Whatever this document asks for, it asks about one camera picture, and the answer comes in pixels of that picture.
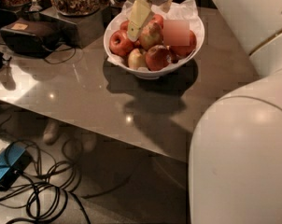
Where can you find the red apple front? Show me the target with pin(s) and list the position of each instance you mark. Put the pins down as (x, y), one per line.
(158, 57)

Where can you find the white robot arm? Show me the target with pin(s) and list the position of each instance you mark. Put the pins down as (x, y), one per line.
(235, 163)

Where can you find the metal scoop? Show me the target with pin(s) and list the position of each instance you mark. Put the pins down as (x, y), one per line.
(35, 7)

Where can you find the red apple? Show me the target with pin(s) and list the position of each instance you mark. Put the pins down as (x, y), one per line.
(120, 44)
(158, 57)
(157, 18)
(124, 25)
(184, 51)

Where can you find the white bowl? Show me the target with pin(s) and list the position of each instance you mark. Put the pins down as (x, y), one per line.
(153, 73)

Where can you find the dark square jar stand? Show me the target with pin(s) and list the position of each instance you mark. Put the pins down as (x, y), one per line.
(77, 31)

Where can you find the white paper bowl liner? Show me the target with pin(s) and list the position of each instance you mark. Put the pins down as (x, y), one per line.
(184, 10)

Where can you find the red apple right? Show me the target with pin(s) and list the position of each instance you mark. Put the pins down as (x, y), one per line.
(184, 51)

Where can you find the red apple back left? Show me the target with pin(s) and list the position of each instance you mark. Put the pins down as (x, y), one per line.
(124, 25)

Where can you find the white shoe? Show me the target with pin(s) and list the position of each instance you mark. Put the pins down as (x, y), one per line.
(51, 132)

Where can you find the black device with label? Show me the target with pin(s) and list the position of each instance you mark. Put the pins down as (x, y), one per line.
(31, 38)

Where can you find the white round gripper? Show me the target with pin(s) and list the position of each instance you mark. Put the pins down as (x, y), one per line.
(139, 11)

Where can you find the yellow-green apple front left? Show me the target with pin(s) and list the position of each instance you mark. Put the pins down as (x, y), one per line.
(136, 59)

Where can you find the blue box on floor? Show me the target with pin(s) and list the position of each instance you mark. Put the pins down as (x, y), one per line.
(13, 161)

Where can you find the red apple back center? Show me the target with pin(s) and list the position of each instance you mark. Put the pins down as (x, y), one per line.
(157, 18)

